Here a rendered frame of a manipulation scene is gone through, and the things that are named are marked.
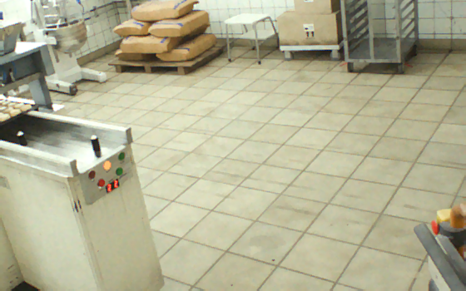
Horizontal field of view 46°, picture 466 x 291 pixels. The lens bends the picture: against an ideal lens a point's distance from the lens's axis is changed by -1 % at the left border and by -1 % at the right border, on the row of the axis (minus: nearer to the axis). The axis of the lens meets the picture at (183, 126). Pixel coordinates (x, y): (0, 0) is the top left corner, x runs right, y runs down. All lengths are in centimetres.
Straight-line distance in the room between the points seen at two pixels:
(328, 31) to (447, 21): 106
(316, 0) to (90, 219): 378
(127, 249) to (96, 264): 17
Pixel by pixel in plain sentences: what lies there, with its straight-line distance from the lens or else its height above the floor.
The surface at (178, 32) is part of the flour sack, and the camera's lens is 574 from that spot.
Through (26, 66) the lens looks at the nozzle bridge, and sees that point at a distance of 285.
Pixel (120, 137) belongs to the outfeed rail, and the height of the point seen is 87.
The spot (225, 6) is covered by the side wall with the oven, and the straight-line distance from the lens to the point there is 648.
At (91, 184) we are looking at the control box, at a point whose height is 77.
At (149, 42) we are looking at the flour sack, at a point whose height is 36.
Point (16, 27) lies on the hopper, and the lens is 276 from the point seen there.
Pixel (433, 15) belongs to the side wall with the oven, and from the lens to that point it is 557.
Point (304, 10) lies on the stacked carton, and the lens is 555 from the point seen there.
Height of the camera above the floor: 171
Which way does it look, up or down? 22 degrees down
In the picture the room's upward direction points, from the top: 11 degrees counter-clockwise
